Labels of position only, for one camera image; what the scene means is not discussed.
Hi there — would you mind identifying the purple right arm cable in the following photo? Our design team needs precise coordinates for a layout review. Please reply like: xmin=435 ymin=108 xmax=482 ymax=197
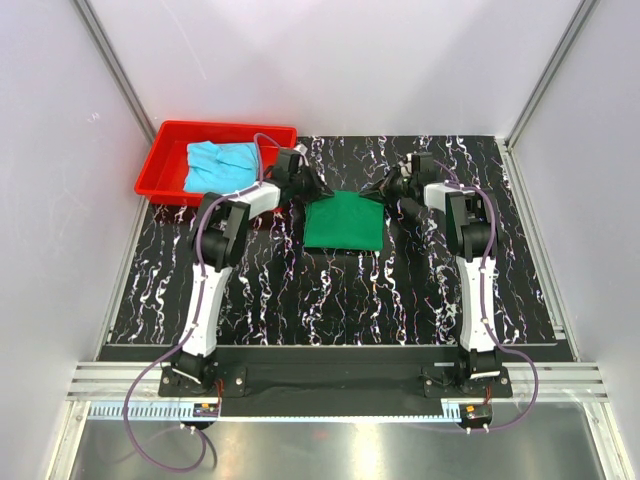
xmin=399 ymin=158 xmax=540 ymax=432

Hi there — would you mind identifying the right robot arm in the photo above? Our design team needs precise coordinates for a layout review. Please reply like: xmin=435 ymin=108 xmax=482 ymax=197
xmin=360 ymin=152 xmax=502 ymax=397

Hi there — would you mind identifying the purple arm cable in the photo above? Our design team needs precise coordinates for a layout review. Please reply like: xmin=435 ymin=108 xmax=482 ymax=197
xmin=122 ymin=132 xmax=281 ymax=474
xmin=399 ymin=158 xmax=540 ymax=432

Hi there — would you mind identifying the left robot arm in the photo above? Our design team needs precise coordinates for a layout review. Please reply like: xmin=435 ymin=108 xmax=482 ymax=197
xmin=170 ymin=144 xmax=334 ymax=396

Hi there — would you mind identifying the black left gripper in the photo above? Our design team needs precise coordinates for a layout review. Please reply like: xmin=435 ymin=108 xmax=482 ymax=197
xmin=288 ymin=163 xmax=333 ymax=205

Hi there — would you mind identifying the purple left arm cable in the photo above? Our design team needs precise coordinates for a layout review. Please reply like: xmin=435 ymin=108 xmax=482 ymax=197
xmin=122 ymin=132 xmax=281 ymax=474

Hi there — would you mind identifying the red plastic bin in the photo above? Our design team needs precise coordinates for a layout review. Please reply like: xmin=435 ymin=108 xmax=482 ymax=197
xmin=134 ymin=120 xmax=297 ymax=207

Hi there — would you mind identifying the green t-shirt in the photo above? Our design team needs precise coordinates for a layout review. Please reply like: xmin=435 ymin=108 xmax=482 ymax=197
xmin=303 ymin=191 xmax=385 ymax=251

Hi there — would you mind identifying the aluminium frame post left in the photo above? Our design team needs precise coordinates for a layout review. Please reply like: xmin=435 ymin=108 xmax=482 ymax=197
xmin=70 ymin=0 xmax=156 ymax=143

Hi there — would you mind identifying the aluminium front rail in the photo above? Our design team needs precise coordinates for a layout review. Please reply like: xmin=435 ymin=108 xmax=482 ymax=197
xmin=66 ymin=363 xmax=608 ymax=423

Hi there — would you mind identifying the aluminium frame post right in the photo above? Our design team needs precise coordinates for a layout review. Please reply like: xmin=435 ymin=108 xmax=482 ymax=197
xmin=504 ymin=0 xmax=599 ymax=151

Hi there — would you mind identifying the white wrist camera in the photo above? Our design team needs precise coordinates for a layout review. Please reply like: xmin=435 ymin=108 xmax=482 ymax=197
xmin=398 ymin=153 xmax=413 ymax=177
xmin=294 ymin=144 xmax=308 ymax=162

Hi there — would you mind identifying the aluminium frame post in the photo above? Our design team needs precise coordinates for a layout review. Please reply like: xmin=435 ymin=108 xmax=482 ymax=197
xmin=504 ymin=0 xmax=599 ymax=151
xmin=70 ymin=0 xmax=156 ymax=143

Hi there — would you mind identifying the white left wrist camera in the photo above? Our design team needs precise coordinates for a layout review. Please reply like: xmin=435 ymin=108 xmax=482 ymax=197
xmin=294 ymin=144 xmax=308 ymax=162

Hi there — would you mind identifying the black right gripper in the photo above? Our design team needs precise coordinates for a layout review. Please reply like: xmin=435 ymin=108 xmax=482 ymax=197
xmin=360 ymin=168 xmax=417 ymax=208

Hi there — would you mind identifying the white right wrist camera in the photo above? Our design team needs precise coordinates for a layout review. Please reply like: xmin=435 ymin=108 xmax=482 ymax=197
xmin=398 ymin=153 xmax=413 ymax=177

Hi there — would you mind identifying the blue folded t-shirt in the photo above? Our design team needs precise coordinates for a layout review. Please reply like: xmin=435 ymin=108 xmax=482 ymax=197
xmin=183 ymin=141 xmax=259 ymax=195

